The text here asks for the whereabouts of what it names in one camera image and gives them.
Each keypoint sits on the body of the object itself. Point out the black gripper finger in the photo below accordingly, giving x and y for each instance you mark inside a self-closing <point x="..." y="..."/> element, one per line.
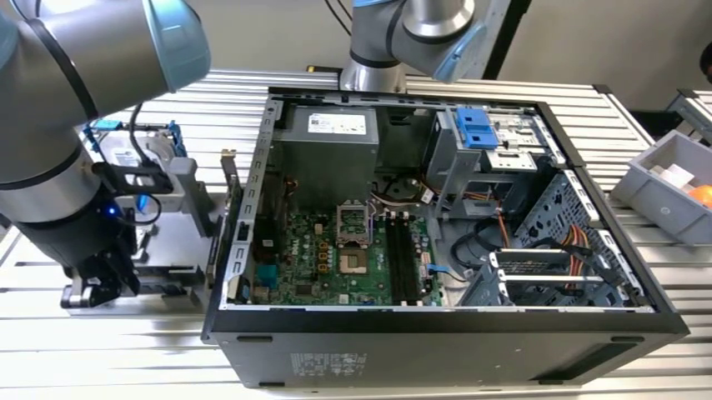
<point x="111" y="275"/>

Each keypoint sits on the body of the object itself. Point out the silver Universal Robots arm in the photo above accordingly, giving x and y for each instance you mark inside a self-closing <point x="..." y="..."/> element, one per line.
<point x="83" y="62"/>

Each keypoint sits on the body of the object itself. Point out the black RAM slot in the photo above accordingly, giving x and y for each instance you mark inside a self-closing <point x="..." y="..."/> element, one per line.
<point x="406" y="258"/>
<point x="413" y="258"/>
<point x="400" y="258"/>
<point x="394" y="258"/>

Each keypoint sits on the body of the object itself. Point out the grey parts rack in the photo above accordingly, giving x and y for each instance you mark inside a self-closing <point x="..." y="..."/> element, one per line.
<point x="177" y="250"/>

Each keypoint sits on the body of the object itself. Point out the silver hard disk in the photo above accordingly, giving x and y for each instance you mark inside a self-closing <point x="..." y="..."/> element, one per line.
<point x="149" y="146"/>

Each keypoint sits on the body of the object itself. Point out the blue disk carrier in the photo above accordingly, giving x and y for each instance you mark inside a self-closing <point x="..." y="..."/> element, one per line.
<point x="107" y="125"/>

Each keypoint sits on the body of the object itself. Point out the green motherboard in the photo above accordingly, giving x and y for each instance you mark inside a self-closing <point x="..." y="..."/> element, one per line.
<point x="311" y="287"/>

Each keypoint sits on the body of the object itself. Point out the CPU socket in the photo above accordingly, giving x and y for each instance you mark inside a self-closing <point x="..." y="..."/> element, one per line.
<point x="354" y="261"/>

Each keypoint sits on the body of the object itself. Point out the grey power supply unit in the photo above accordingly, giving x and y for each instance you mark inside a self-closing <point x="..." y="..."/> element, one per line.
<point x="344" y="187"/>

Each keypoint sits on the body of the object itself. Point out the black open PC case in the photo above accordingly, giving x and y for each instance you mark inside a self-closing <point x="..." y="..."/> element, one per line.
<point x="388" y="354"/>

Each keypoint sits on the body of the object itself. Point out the round black speaker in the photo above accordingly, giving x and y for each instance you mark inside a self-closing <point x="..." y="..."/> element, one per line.
<point x="400" y="189"/>

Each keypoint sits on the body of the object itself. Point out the yellow black plug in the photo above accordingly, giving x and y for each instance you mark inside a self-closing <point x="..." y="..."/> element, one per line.
<point x="311" y="68"/>

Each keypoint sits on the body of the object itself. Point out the grey disk bay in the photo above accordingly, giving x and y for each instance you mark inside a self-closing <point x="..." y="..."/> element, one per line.
<point x="478" y="287"/>

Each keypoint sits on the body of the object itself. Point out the blue drive latch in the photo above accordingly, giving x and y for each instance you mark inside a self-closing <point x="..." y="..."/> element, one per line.
<point x="473" y="125"/>

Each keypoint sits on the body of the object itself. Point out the grey plastic bin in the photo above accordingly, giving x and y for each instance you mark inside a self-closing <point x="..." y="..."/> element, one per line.
<point x="661" y="212"/>

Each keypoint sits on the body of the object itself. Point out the white block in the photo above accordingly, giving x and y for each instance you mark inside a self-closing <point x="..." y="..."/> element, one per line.
<point x="673" y="175"/>

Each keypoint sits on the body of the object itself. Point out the orange ball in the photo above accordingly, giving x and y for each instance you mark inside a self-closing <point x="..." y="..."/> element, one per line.
<point x="701" y="196"/>

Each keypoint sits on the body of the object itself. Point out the black camera bracket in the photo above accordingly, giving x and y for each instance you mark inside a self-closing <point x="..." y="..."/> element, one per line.
<point x="108" y="179"/>

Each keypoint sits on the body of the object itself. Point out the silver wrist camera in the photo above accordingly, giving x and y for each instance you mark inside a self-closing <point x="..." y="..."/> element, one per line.
<point x="144" y="181"/>

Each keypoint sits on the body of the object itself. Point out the graphics card with metal bracket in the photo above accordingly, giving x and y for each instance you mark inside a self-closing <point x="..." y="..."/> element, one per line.
<point x="234" y="196"/>

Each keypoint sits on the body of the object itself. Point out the black vertical post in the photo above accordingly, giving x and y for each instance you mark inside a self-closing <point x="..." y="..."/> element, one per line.
<point x="514" y="41"/>

